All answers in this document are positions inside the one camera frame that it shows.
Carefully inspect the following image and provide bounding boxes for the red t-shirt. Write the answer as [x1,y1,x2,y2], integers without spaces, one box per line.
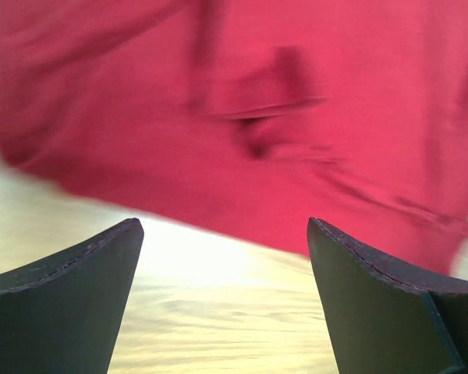
[0,1,468,274]

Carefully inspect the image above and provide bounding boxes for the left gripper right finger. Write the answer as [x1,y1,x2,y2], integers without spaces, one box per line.
[307,218,468,374]

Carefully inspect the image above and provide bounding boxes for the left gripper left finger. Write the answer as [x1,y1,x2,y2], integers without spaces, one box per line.
[0,218,144,373]

